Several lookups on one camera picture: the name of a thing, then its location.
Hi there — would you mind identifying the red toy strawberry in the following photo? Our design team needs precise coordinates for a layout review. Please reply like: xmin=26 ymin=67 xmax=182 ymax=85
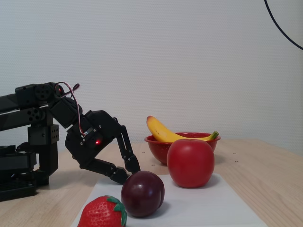
xmin=77 ymin=195 xmax=128 ymax=227

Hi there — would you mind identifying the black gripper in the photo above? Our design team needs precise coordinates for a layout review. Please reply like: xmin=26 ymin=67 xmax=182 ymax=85
xmin=64 ymin=109 xmax=141 ymax=185

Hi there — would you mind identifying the red white servo cable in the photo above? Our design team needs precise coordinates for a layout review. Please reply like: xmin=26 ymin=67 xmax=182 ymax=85
xmin=54 ymin=81 xmax=87 ymax=138

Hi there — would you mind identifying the white paper sheet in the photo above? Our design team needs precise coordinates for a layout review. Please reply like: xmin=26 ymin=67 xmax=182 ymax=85
xmin=71 ymin=174 xmax=268 ymax=227

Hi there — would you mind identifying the thin dark hanging cable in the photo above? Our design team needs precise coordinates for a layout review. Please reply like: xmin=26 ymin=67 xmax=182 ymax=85
xmin=264 ymin=0 xmax=303 ymax=51

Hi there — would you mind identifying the red speckled bowl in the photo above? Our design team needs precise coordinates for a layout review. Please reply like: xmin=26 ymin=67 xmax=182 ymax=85
xmin=144 ymin=132 xmax=222 ymax=166

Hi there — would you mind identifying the yellow toy banana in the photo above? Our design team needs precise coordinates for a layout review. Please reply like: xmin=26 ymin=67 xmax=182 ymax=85
xmin=146 ymin=115 xmax=220 ymax=143

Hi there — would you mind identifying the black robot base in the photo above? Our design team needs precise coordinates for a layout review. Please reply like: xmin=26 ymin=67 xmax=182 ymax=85
xmin=0 ymin=145 xmax=37 ymax=201

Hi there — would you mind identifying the dark purple toy plum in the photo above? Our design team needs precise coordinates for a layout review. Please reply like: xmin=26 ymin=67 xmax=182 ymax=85
xmin=120 ymin=170 xmax=166 ymax=218

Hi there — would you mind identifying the red toy apple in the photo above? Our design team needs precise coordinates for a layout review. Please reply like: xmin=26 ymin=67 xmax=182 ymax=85
xmin=167 ymin=139 xmax=215 ymax=189

